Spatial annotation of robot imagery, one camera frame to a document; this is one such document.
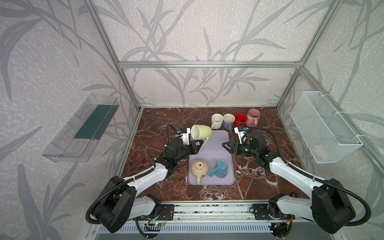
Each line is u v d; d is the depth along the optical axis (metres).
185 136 0.75
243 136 0.74
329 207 0.41
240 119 1.08
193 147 0.71
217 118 1.06
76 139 0.65
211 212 0.75
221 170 0.80
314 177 0.45
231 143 0.74
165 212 0.73
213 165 0.89
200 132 0.77
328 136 0.63
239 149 0.72
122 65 0.93
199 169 0.80
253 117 1.01
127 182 0.45
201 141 0.80
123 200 0.41
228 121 1.07
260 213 0.73
